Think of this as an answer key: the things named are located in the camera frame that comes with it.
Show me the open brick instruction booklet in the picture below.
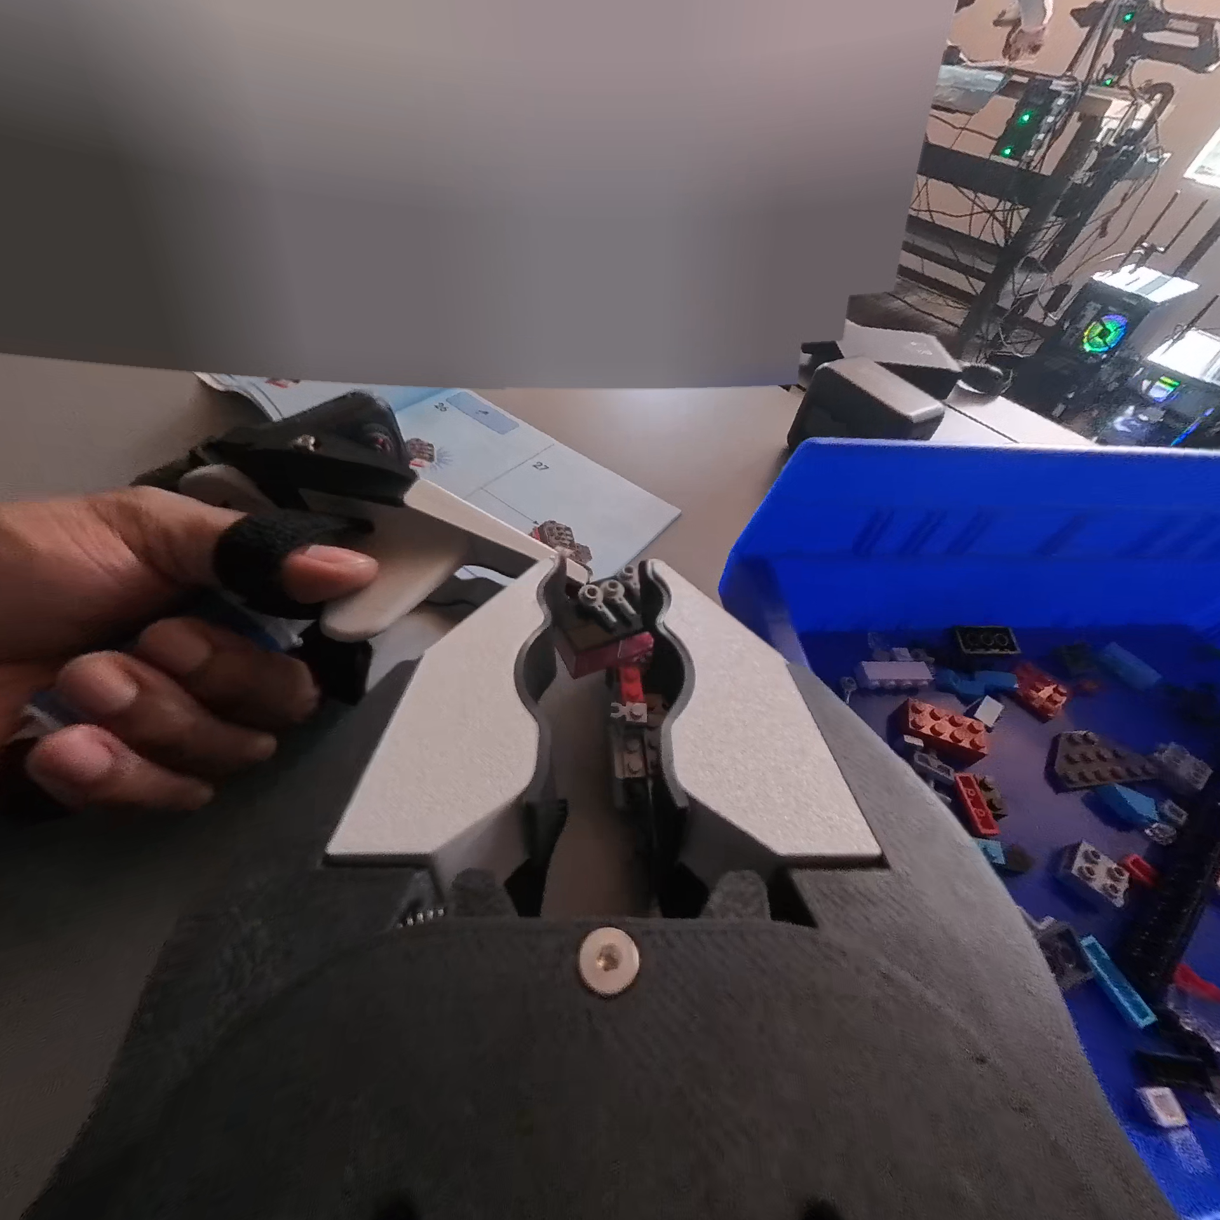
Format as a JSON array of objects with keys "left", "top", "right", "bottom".
[{"left": 194, "top": 374, "right": 683, "bottom": 585}]

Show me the black robot workstation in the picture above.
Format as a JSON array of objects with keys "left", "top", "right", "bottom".
[{"left": 904, "top": 0, "right": 1220, "bottom": 326}]

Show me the flat black power adapter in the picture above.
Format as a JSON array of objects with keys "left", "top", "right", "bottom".
[{"left": 842, "top": 319, "right": 965, "bottom": 401}]

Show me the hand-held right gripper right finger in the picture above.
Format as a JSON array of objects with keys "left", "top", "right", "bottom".
[{"left": 648, "top": 561, "right": 884, "bottom": 901}]

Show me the pile of loose toy bricks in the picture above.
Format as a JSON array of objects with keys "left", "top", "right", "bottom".
[{"left": 838, "top": 624, "right": 1220, "bottom": 1131}]

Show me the black cube-shaped device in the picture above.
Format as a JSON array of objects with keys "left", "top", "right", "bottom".
[{"left": 786, "top": 357, "right": 946, "bottom": 462}]

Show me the large blue plastic bin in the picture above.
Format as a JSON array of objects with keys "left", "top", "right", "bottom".
[{"left": 716, "top": 436, "right": 1220, "bottom": 1220}]

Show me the grey black toy brick spaceship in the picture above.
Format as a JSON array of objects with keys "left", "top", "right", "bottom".
[{"left": 606, "top": 668, "right": 673, "bottom": 814}]

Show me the grey desk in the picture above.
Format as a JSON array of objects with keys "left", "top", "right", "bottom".
[{"left": 0, "top": 352, "right": 1097, "bottom": 1220}]

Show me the person's left hand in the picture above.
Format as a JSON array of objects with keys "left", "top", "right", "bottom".
[{"left": 0, "top": 486, "right": 381, "bottom": 814}]

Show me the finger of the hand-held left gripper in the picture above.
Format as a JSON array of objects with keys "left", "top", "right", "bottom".
[{"left": 316, "top": 477, "right": 594, "bottom": 642}]

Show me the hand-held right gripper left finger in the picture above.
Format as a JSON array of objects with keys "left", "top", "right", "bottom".
[{"left": 323, "top": 558, "right": 573, "bottom": 900}]

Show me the black and red brick assembly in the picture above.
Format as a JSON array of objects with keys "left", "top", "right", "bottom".
[{"left": 555, "top": 562, "right": 660, "bottom": 680}]

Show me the computer tower with lit fan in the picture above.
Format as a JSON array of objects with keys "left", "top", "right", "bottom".
[
  {"left": 1038, "top": 271, "right": 1200, "bottom": 393},
  {"left": 1109, "top": 328, "right": 1220, "bottom": 448}
]

